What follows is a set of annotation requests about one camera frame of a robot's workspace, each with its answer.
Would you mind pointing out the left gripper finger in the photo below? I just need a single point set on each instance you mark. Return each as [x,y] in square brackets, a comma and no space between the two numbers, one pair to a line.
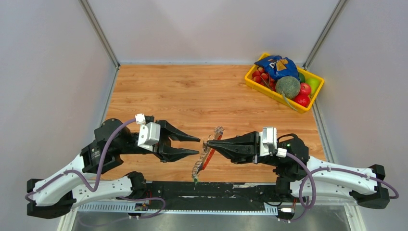
[176,134]
[171,154]

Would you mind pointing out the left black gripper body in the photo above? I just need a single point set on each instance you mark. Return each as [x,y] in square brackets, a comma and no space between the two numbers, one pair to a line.
[162,144]

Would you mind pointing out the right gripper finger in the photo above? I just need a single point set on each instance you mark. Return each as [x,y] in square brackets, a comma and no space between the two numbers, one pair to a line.
[246,139]
[236,155]

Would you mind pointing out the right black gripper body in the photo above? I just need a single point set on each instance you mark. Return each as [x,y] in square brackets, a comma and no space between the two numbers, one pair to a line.
[256,149]

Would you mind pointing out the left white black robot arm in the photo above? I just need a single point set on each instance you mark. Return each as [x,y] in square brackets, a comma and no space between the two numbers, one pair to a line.
[79,182]

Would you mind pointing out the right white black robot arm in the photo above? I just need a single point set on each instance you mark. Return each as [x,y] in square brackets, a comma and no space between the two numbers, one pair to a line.
[303,176]

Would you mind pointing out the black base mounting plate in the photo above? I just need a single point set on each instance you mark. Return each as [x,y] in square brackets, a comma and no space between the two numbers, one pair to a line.
[215,196]

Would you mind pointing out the yellow plastic bin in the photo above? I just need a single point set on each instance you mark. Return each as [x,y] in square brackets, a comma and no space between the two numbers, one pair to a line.
[274,95]

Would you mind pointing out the red cherry tomatoes bunch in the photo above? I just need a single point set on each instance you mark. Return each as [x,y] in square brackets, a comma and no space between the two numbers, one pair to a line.
[263,78]

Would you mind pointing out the green round melon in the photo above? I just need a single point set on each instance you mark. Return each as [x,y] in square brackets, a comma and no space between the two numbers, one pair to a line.
[288,86]

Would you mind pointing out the red apple lower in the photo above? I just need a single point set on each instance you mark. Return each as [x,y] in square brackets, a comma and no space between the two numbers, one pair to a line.
[302,100]

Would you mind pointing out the red apple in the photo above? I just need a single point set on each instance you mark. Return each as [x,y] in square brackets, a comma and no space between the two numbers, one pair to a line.
[305,89]
[302,100]

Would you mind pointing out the red apple upper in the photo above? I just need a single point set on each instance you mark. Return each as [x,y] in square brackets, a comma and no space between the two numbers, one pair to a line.
[305,89]

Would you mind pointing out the blue chips bag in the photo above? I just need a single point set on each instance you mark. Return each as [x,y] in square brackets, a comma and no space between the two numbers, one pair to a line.
[278,67]

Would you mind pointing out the dark green fruit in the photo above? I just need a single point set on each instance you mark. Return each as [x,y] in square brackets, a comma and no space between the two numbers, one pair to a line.
[301,77]

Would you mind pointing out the light green apple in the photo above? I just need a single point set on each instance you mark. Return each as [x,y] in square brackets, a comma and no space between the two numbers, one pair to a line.
[313,84]

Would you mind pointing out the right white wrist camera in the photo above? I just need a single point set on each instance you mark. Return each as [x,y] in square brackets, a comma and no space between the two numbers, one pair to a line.
[269,144]

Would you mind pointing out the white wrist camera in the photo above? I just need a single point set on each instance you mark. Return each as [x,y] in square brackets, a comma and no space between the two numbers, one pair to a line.
[269,144]
[149,133]

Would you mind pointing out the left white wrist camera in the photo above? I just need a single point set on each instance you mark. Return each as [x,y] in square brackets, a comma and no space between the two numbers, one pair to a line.
[149,133]

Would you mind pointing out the white slotted cable duct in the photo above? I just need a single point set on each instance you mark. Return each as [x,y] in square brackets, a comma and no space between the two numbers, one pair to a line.
[130,207]

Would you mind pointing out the aluminium frame rail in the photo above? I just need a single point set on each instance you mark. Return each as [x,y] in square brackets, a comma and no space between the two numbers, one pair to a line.
[328,214]

